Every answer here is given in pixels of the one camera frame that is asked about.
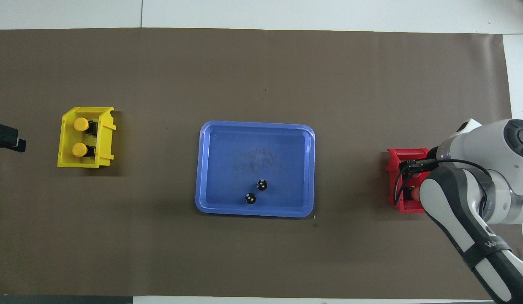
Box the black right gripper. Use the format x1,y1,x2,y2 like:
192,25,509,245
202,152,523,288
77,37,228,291
399,146,440,173

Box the yellow push button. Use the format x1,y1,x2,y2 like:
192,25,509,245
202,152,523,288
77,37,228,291
71,143,96,157
74,117,97,135

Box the blue plastic tray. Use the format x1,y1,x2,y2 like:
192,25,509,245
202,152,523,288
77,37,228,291
195,120,316,218

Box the red plastic bin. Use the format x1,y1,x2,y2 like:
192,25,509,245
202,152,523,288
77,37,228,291
386,147,431,214

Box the yellow plastic bin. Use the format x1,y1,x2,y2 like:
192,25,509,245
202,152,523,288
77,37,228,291
57,106,117,168

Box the brown table mat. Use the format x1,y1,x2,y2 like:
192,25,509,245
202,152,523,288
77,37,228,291
0,28,523,299

